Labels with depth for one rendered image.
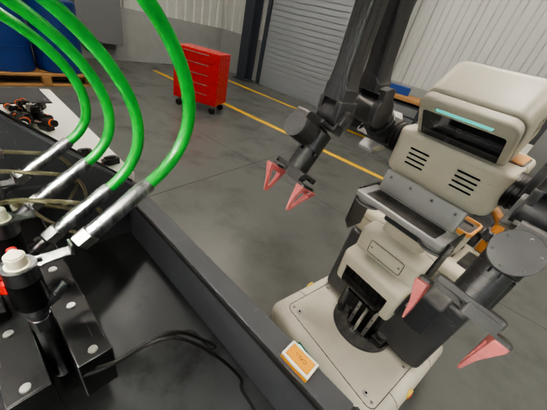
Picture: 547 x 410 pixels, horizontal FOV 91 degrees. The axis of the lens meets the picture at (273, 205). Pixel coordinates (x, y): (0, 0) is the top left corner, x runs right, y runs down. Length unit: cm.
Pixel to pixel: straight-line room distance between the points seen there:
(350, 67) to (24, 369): 70
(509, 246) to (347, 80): 42
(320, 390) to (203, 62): 432
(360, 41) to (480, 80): 27
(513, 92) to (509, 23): 560
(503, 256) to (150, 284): 63
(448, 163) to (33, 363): 82
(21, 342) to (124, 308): 22
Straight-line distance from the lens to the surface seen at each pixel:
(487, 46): 625
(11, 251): 35
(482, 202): 78
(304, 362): 46
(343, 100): 65
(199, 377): 57
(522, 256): 45
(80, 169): 49
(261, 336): 47
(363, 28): 65
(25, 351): 46
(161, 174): 34
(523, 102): 71
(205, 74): 448
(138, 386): 57
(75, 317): 47
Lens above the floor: 135
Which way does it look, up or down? 33 degrees down
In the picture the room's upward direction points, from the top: 15 degrees clockwise
